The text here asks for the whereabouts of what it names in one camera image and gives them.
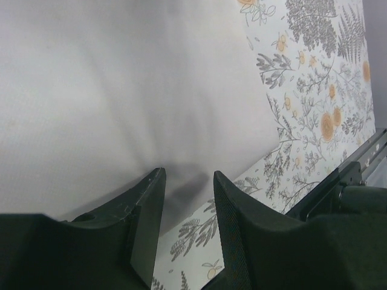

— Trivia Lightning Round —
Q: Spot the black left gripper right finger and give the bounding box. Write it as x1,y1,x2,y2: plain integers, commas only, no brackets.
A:
213,171,386,289

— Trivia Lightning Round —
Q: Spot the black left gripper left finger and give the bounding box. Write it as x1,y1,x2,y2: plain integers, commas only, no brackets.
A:
1,168,166,289

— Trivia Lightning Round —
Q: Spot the white t shirt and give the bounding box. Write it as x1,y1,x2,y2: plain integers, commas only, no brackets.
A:
1,1,279,233

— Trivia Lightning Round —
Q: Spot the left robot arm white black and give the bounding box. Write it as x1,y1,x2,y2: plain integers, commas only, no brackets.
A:
1,168,386,289

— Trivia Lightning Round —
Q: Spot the floral patterned table mat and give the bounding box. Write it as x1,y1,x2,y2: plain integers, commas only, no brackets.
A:
151,0,376,290

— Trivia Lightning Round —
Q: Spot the aluminium extrusion rail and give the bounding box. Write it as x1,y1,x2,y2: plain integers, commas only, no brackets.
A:
354,128,386,180

